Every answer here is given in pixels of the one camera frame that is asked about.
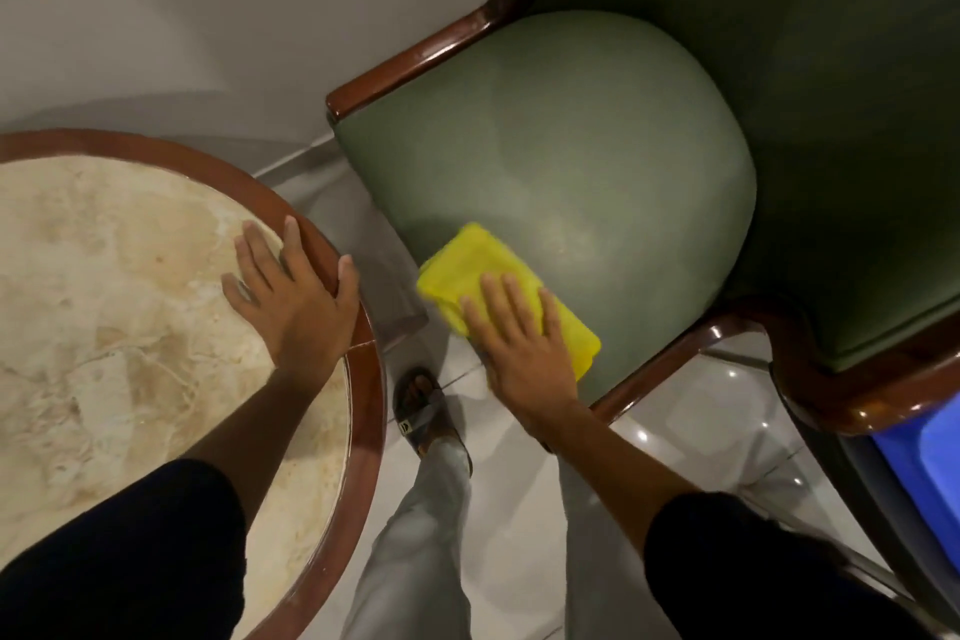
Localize person's right hand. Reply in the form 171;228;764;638
459;273;584;432

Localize person's left hand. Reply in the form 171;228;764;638
220;215;362;384

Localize grey trousers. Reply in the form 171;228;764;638
339;437;680;640

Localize black left sleeve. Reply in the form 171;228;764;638
0;458;249;640

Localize person's right forearm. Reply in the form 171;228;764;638
541;401;700;557

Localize black sandal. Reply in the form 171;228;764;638
393;368;474;477

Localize round marble table wooden rim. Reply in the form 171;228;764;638
0;128;389;640

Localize blue plastic container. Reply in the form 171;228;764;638
871;394;960;575

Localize black right sleeve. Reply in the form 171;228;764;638
643;491;935;640

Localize yellow cleaning cloth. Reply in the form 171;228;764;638
416;222;603;383

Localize person's left forearm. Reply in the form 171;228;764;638
183;366;337;528

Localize black sleeve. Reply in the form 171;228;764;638
643;491;935;640
0;458;249;640

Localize green upholstered wooden armchair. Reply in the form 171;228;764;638
325;0;960;629

